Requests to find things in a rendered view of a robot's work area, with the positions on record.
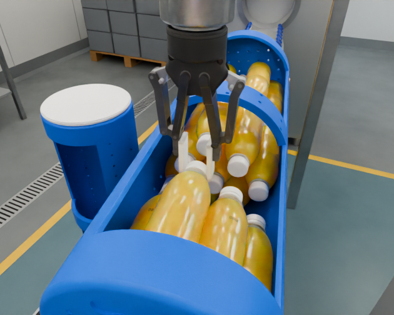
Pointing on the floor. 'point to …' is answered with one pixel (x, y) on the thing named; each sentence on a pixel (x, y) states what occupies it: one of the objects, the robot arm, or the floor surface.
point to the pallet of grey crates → (126, 30)
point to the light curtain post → (317, 96)
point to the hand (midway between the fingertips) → (196, 157)
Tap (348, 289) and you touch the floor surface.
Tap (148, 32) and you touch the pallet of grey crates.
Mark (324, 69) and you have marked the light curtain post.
